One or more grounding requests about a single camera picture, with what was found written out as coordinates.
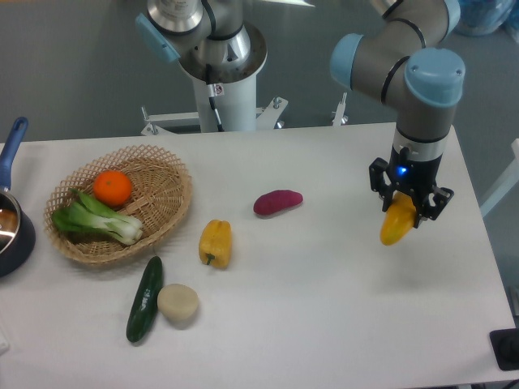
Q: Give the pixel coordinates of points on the blue plastic bag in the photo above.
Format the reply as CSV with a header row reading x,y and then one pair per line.
x,y
482,18

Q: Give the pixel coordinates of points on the blue handled saucepan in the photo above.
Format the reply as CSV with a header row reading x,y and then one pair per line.
x,y
18,236

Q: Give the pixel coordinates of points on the green bok choy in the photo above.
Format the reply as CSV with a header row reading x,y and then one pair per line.
x,y
88,215

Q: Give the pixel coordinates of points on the woven wicker basket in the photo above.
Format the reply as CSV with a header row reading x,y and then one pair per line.
x,y
160,198

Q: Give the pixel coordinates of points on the yellow mango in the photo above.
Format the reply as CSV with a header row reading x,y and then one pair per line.
x,y
399,219

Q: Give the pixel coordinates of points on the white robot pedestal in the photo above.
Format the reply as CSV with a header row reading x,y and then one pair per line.
x,y
223,75

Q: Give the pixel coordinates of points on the white frame bar right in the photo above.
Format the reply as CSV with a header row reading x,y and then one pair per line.
x,y
502,185

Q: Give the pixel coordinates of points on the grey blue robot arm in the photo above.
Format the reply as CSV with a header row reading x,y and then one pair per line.
x,y
403,67

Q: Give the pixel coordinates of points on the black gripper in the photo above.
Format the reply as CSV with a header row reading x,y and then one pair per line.
x,y
429,199

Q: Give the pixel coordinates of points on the yellow bell pepper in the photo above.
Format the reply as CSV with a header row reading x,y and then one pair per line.
x,y
215,244

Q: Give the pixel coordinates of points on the dark green cucumber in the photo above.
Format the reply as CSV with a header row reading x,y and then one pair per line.
x,y
144,308

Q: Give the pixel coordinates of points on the black device at edge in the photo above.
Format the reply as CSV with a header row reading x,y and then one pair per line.
x,y
504,343

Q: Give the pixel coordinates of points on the beige round potato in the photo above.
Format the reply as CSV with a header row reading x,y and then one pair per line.
x,y
177,302

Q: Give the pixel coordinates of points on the orange tangerine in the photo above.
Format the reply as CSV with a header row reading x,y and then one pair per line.
x,y
113,188

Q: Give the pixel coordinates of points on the purple sweet potato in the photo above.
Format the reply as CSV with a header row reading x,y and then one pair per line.
x,y
276,201

